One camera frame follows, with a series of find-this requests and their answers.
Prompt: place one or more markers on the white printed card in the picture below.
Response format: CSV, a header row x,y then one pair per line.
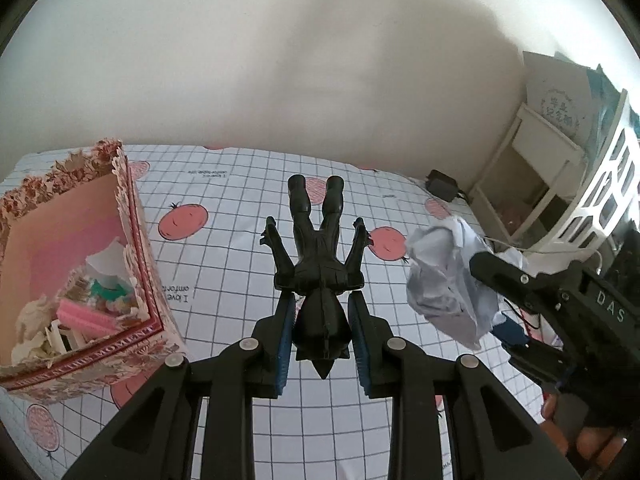
x,y
555,90

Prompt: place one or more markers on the white plastic part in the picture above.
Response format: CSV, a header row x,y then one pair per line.
x,y
107,260

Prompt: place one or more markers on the white wooden shelf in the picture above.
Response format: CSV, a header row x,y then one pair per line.
x,y
545,145

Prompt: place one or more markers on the white paper ball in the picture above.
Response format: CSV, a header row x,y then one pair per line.
x,y
440,280

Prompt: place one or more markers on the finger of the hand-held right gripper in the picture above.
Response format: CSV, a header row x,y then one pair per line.
x,y
530,355
510,272

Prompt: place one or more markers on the desktop with checkered tomato cloth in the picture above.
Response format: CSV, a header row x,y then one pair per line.
x,y
225,270

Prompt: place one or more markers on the floral cardboard box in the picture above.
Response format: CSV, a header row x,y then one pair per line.
x,y
50,220

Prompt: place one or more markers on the white lattice basket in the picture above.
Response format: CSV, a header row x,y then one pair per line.
x,y
615,180

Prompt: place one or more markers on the teal booklet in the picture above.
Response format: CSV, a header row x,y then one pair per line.
x,y
607,105

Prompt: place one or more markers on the black power adapter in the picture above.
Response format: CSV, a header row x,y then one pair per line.
x,y
442,185

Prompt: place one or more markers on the black action figure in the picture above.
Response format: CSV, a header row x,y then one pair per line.
x,y
320,260

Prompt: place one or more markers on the green plastic object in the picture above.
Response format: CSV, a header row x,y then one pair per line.
x,y
105,290

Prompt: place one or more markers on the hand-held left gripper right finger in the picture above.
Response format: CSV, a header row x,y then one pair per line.
x,y
358,345

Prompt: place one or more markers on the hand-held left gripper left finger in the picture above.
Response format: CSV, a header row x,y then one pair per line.
x,y
284,345

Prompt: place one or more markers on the pink hair roller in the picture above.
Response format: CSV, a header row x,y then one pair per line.
x,y
85,316

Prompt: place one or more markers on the person's right hand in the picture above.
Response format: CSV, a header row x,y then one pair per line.
x,y
590,440

